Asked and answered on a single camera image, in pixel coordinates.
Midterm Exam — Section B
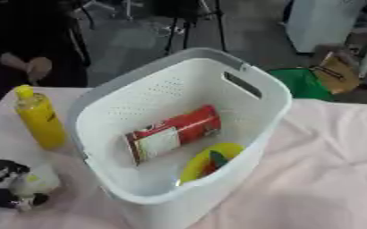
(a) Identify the clear plastic bottle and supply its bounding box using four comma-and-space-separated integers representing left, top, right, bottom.
8, 163, 64, 213

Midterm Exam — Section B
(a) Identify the green box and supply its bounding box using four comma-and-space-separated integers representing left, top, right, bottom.
266, 67, 336, 102

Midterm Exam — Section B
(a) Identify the yellow squeeze bottle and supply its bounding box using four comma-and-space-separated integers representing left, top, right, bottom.
13, 84, 70, 150

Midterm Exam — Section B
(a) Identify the person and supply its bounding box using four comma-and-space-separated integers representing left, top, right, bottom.
0, 0, 93, 104

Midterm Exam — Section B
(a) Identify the white basket with grey rim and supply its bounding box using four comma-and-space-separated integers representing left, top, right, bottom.
65, 47, 295, 229

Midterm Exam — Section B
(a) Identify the red cylindrical chips can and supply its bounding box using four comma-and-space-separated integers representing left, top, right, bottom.
122, 104, 223, 166

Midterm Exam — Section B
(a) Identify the yellow snack bag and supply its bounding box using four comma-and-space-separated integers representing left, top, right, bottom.
177, 142, 246, 186

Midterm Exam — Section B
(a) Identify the black tripod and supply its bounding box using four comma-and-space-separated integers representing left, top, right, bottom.
161, 0, 229, 56

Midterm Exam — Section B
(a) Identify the brown cardboard flap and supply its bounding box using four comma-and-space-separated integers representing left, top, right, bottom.
309, 51, 363, 95

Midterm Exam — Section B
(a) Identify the white cabinet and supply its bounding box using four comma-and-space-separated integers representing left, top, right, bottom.
284, 0, 367, 55

